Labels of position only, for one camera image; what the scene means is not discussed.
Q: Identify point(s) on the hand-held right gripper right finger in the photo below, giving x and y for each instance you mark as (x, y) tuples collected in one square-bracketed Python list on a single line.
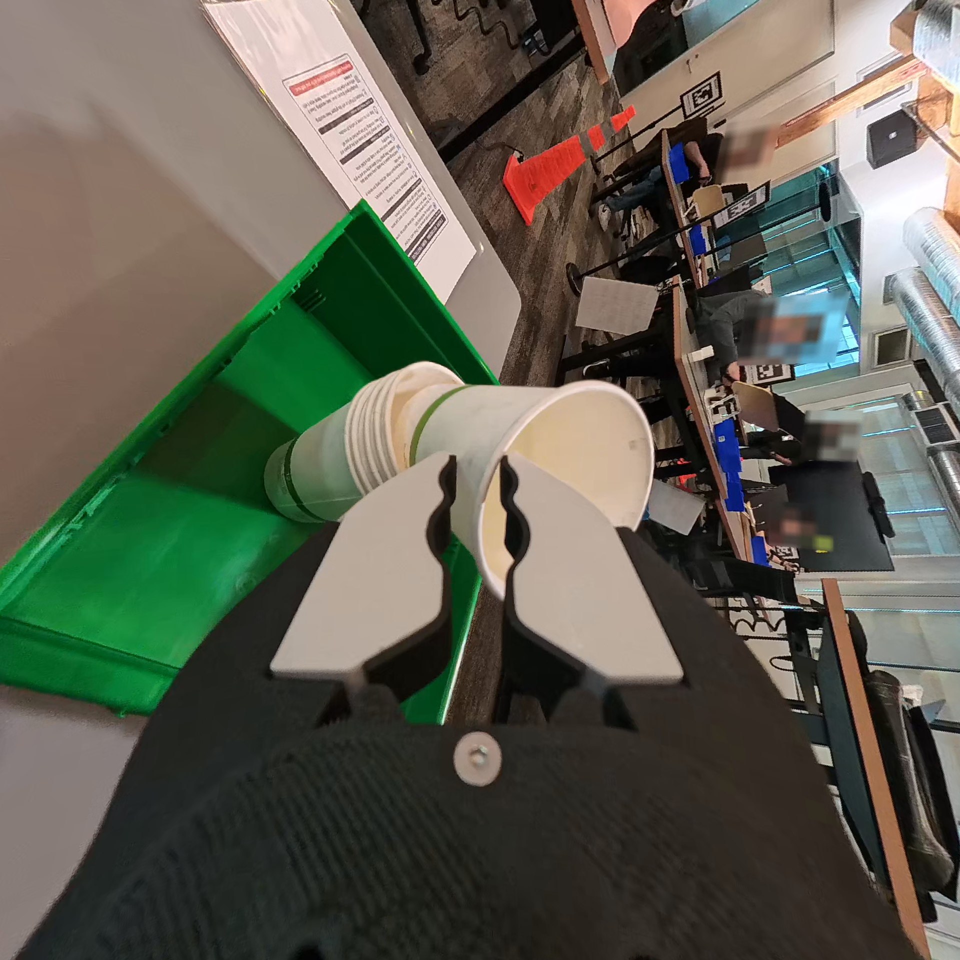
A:
[(592, 592)]

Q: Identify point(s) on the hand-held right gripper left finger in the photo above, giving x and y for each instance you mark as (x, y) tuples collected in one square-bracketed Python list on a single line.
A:
[(367, 592)]

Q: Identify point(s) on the stack of white paper cups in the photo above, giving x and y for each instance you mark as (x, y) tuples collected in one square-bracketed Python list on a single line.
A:
[(322, 465)]

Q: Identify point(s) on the white paper cup green band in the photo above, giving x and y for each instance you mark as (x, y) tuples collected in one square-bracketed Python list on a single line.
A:
[(480, 420)]

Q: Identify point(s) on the green plastic bin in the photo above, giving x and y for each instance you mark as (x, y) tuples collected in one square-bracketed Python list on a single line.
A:
[(112, 585)]

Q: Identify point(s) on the grey desk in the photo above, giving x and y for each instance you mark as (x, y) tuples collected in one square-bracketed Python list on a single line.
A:
[(112, 225)]

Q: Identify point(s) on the white flat board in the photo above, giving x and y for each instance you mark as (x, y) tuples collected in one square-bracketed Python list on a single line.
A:
[(675, 506)]

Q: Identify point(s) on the blue plastic bin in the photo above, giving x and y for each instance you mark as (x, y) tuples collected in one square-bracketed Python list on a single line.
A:
[(679, 161), (727, 465)]

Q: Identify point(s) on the wooden table black legs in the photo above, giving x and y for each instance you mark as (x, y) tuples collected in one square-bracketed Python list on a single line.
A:
[(670, 187), (870, 750), (592, 37), (694, 390)]

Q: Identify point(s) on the wooden document stand white base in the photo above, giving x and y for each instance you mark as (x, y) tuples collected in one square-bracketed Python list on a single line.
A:
[(754, 405)]

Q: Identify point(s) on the black monitor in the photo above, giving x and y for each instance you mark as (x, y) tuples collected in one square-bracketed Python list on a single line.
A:
[(840, 517)]

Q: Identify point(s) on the white board on pole stand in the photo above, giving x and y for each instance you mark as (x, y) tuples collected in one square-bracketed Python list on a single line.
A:
[(615, 304)]

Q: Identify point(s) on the black white marker sign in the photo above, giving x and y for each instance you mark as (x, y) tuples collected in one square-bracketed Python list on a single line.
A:
[(701, 94), (742, 205)]

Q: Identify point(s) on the orange traffic cone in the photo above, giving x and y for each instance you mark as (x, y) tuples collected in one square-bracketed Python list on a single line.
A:
[(547, 165)]

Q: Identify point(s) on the laminated paper sheet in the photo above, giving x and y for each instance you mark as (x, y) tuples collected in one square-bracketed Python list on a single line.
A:
[(255, 30)]

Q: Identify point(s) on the silver spiral air duct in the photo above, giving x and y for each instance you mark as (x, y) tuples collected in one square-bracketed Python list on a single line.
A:
[(930, 315)]

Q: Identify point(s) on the black wall speaker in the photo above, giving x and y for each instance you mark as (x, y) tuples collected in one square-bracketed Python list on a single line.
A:
[(892, 139)]

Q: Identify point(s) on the wooden support post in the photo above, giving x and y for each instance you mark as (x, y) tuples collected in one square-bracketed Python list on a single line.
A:
[(847, 101)]

